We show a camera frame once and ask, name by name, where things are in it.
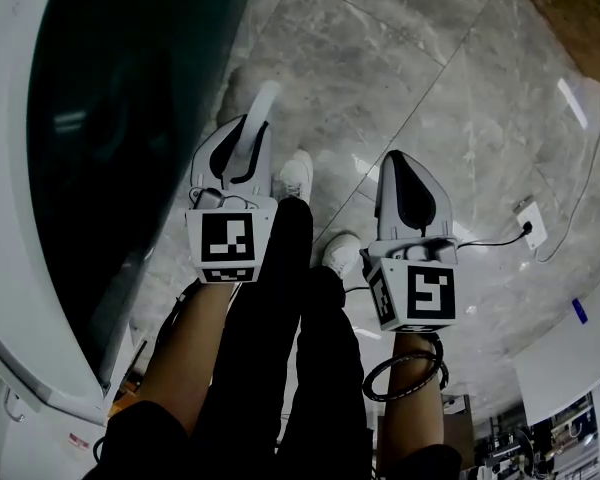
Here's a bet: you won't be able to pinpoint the person's white shoe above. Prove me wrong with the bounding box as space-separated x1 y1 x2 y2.
322 231 363 280
278 148 315 205

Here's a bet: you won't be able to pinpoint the white fluffy duster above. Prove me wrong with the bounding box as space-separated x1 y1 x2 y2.
218 63 304 182

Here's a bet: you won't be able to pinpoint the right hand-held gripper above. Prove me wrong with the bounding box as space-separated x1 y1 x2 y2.
358 149 460 333

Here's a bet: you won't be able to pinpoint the person's left forearm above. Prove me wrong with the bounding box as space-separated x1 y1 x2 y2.
137 280 242 435

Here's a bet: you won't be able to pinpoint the white power strip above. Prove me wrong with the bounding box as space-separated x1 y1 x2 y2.
513 198 549 252

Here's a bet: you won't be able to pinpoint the person's right forearm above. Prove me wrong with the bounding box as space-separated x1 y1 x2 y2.
379 330 444 457

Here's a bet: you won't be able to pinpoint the black plug cable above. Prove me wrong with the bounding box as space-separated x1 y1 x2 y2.
454 220 534 250

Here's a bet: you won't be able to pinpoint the black cable loop on wrist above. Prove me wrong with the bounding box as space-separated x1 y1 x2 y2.
362 332 451 402

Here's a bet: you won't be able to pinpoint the dark green translucent sheet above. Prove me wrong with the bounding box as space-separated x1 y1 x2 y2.
0 0 259 427

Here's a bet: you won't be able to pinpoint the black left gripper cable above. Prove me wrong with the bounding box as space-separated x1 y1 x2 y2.
152 282 189 355

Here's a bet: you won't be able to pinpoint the white rectangular counter unit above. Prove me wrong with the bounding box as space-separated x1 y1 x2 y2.
512 262 600 425

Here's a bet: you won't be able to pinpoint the person's left white shoe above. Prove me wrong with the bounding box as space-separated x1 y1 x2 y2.
278 148 315 205

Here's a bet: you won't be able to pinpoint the white power strip cable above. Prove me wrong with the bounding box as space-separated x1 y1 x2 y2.
533 81 600 265

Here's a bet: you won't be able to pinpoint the black shirt with pink print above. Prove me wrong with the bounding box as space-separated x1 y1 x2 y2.
82 400 464 480

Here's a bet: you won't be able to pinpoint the person's black trousers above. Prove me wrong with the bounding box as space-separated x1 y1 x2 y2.
187 195 376 480

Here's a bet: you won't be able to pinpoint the metal equipment rack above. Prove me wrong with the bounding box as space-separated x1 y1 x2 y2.
472 367 600 480

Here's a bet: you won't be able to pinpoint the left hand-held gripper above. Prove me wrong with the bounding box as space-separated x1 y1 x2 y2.
184 114 280 286

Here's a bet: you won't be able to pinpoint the person's right white shoe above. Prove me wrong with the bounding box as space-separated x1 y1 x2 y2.
322 231 363 280

